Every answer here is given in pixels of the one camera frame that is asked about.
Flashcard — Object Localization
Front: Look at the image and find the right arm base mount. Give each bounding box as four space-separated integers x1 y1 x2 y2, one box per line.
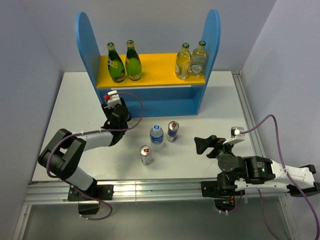
200 180 245 216

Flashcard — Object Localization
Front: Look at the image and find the green glass bottle front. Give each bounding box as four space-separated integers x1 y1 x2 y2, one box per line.
125 40 142 81

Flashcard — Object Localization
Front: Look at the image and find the blue and yellow wooden shelf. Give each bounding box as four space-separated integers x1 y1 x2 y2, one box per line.
75 9 221 117

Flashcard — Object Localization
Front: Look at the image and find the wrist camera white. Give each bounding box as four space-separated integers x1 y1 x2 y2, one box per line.
223 126 246 145
103 90 122 108

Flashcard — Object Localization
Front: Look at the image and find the clear drink glass bottle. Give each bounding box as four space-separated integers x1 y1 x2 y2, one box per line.
190 40 208 77

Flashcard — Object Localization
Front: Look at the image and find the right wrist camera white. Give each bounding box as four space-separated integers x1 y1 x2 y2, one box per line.
223 126 246 145

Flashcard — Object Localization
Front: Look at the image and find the green glass bottle back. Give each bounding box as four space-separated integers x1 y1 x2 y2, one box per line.
106 42 126 83

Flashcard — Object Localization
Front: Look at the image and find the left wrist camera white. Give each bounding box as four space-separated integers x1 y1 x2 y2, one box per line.
103 90 122 108

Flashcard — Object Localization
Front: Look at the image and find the aluminium rail frame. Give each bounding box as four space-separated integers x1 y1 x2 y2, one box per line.
13 71 301 240

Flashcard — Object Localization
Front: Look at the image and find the yellow drink glass bottle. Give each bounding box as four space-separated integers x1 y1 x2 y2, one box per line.
175 42 192 80

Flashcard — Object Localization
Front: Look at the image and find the silver can front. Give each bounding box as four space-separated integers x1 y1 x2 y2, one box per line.
140 145 153 166

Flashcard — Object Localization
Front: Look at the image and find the water bottle blue label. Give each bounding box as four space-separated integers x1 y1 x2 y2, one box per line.
149 124 164 152

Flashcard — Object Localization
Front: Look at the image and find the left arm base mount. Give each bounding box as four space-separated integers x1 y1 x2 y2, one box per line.
67 183 114 216

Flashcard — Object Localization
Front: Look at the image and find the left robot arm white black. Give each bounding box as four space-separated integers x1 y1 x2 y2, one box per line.
38 95 132 200

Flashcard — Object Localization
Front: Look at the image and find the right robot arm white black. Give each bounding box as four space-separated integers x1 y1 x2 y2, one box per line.
194 134 320 198

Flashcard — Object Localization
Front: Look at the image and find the red bull can back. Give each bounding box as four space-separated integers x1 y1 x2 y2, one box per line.
167 121 180 142

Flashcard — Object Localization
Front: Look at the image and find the green glass bottle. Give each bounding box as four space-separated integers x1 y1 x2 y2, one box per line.
106 42 126 83
125 40 142 81

